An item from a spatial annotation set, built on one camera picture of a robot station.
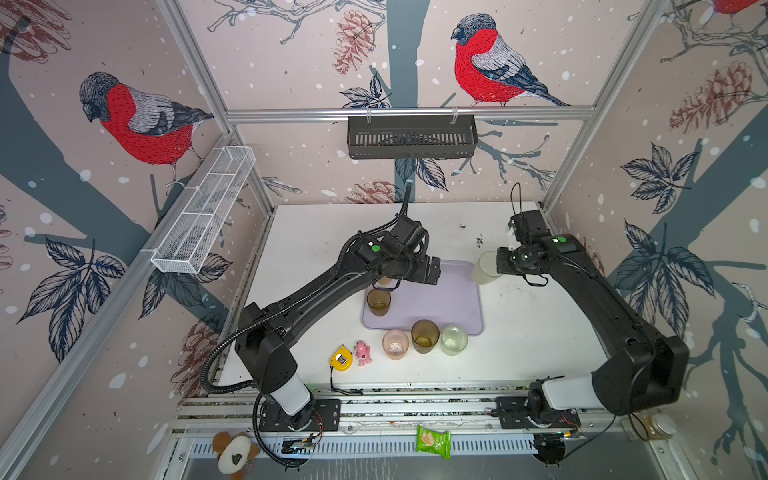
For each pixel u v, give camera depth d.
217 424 0.73
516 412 0.73
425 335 0.85
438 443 0.68
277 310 0.43
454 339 0.85
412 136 1.04
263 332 0.42
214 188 0.85
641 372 0.37
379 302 0.92
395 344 0.85
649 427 0.65
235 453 0.67
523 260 0.70
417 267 0.67
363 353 0.82
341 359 0.81
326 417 0.73
